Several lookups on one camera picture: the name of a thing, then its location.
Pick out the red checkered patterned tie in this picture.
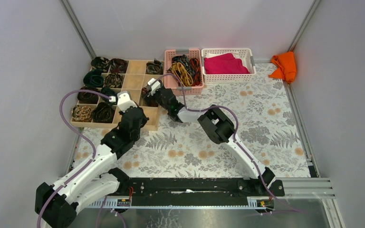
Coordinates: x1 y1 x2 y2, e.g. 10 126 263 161
141 87 158 107

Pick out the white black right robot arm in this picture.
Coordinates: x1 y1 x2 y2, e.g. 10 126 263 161
144 85 276 196

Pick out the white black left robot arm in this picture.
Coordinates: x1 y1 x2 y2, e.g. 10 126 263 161
35 106 148 228

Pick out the pink plastic basket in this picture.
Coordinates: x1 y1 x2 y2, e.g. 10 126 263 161
163 49 203 95

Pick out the rolled grey striped tie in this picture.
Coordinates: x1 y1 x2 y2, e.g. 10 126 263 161
146 59 163 75

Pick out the rolled black brown tie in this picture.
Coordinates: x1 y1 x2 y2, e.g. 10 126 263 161
91 102 115 124

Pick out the yellow patterned tie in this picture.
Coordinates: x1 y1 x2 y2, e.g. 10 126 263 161
169 62 194 86

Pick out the orange black tie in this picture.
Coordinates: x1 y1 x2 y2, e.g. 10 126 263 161
190 58 201 86

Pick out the wooden compartment tray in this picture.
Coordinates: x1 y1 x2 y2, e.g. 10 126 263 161
70 60 161 131

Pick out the rolled dark green tie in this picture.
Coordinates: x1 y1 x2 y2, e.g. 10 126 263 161
100 86 118 105

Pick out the rolled brown dotted tie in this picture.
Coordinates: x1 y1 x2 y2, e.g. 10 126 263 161
103 73 124 88

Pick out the dark teal patterned tie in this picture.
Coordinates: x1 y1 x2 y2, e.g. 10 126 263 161
172 55 191 69

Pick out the rolled tan patterned tie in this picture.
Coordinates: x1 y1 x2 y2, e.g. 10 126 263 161
71 105 92 122

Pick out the rolled dark brown tie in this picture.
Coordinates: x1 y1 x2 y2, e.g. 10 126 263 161
77 86 99 104

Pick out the rolled dark red tie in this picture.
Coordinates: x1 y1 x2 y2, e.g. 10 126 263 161
109 58 128 74

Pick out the rolled teal tie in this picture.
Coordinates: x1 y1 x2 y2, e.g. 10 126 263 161
83 69 104 88

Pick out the white plastic basket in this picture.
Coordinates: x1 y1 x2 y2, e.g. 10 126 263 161
201 48 257 84

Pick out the rolled camouflage tie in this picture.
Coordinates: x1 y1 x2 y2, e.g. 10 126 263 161
90 57 110 72

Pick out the magenta folded cloth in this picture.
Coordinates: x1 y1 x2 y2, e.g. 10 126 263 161
204 53 250 75

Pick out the white floral table mat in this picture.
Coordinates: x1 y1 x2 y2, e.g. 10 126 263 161
70 63 311 179

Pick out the orange cloth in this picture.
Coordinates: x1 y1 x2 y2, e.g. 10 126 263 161
269 51 297 84

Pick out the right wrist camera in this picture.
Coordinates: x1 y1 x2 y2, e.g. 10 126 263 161
146 78 163 95

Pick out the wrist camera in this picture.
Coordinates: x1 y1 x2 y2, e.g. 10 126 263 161
146 78 163 95
117 91 138 113

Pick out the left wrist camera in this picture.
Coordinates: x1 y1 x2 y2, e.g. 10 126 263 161
117 91 138 113

